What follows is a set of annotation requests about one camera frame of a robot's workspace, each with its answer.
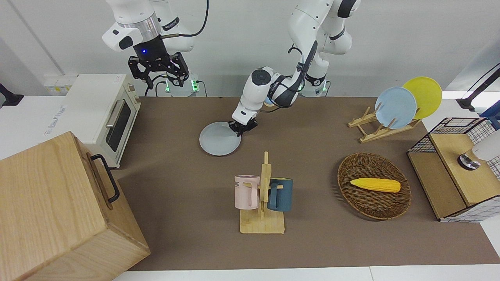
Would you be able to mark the gray plate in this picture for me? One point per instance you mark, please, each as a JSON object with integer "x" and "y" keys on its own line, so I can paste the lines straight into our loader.
{"x": 216, "y": 140}

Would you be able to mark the wooden mug stand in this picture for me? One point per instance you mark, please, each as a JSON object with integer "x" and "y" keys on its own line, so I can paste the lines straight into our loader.
{"x": 261, "y": 224}

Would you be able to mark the yellow corn cob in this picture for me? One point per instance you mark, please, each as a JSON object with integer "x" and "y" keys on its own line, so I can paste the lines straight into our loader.
{"x": 375, "y": 185}

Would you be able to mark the white printed box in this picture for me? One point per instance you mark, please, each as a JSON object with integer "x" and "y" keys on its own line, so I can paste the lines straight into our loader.
{"x": 27, "y": 125}

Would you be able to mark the white wall socket strip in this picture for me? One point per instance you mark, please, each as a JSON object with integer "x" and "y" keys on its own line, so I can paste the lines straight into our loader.
{"x": 58, "y": 84}

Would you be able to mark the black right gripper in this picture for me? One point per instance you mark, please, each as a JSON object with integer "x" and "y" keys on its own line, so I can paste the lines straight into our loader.
{"x": 152, "y": 54}

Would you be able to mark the brown wicker basket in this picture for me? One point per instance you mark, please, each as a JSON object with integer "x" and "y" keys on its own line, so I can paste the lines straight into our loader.
{"x": 371, "y": 205}

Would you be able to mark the brown table mat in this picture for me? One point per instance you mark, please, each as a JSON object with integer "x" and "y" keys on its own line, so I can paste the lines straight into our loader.
{"x": 195, "y": 234}

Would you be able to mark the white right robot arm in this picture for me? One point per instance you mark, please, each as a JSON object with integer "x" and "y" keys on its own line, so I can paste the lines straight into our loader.
{"x": 133, "y": 15}

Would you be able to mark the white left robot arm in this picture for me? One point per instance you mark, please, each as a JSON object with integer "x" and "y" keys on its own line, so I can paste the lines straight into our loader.
{"x": 304, "y": 19}

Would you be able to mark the black clamp mount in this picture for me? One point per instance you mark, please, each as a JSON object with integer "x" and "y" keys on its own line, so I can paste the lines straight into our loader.
{"x": 8, "y": 97}

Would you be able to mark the pink mug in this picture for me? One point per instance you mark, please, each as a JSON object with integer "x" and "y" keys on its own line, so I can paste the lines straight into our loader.
{"x": 245, "y": 193}

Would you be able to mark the white object with metal base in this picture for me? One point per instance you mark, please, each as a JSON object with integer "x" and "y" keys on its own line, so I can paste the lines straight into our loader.
{"x": 486, "y": 150}

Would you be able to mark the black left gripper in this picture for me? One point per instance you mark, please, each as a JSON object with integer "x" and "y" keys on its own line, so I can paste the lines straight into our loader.
{"x": 246, "y": 125}

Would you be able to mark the large wooden box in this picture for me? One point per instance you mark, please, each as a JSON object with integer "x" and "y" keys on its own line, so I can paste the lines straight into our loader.
{"x": 50, "y": 210}

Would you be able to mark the black camera stand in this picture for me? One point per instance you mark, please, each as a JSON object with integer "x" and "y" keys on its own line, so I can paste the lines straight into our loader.
{"x": 466, "y": 103}

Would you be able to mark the white toaster oven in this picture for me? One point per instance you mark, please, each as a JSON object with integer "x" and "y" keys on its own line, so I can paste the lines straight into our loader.
{"x": 93, "y": 97}

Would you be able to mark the light blue plate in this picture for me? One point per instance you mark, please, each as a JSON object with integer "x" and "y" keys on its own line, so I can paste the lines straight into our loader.
{"x": 396, "y": 107}

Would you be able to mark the yellow plate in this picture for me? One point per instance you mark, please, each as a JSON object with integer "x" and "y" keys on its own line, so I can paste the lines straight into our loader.
{"x": 427, "y": 93}

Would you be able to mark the blue object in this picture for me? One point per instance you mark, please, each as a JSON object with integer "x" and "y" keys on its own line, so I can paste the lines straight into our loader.
{"x": 495, "y": 117}

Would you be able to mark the dark blue mug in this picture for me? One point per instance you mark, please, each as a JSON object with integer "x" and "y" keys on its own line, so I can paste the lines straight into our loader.
{"x": 283, "y": 195}

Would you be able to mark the wooden plate rack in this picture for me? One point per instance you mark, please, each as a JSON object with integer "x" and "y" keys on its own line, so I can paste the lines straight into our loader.
{"x": 375, "y": 134}

